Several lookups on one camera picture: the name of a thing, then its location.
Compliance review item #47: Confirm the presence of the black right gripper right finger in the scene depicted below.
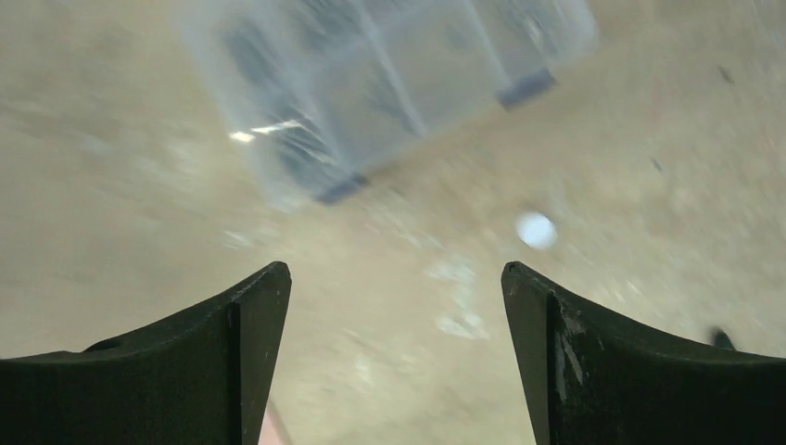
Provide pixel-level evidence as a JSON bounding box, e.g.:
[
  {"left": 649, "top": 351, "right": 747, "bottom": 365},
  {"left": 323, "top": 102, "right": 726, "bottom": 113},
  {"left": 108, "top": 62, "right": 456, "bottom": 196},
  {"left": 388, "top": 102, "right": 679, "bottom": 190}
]
[{"left": 501, "top": 261, "right": 785, "bottom": 444}]

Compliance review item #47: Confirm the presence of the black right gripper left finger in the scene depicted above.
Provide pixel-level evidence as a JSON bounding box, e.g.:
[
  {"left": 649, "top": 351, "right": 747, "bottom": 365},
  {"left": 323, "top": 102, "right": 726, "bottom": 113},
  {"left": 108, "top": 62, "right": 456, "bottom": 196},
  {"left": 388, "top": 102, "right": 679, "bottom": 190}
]
[{"left": 1, "top": 261, "right": 292, "bottom": 444}]

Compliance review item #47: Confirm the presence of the white glue stick cap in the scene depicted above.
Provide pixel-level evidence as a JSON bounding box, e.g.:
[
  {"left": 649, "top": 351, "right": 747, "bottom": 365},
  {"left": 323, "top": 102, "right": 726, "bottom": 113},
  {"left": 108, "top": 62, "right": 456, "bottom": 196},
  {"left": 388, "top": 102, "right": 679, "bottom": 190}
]
[{"left": 515, "top": 212, "right": 558, "bottom": 250}]

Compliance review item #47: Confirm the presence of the clear plastic screw organizer box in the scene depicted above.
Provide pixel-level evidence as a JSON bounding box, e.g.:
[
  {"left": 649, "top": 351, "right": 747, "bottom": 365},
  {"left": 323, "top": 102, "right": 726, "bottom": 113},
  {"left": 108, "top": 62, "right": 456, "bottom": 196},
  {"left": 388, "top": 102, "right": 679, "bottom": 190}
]
[{"left": 178, "top": 0, "right": 598, "bottom": 211}]

